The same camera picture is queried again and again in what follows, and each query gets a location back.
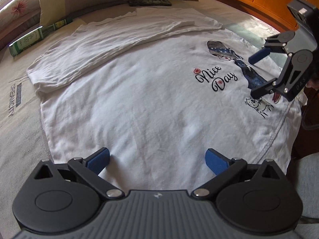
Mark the green glass bottle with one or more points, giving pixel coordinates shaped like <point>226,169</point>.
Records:
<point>27,41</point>

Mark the folded pink floral quilt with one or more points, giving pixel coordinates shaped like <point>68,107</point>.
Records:
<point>17,12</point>

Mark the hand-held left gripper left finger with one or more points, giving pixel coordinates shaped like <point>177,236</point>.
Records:
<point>98,159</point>

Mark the white printed t-shirt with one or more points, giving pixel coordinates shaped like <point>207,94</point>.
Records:
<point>124,117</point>

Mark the person's grey clothing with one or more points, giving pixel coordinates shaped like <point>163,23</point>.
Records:
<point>306,191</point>

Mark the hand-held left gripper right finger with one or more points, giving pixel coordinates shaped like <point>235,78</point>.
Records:
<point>214,161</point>

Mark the phone with cartoon case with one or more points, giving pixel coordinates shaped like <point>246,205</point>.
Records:
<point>149,2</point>

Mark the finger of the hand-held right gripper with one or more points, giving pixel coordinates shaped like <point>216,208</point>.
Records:
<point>259,54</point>
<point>264,88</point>

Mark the floral pillow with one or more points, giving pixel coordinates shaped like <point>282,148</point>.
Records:
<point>74,0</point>

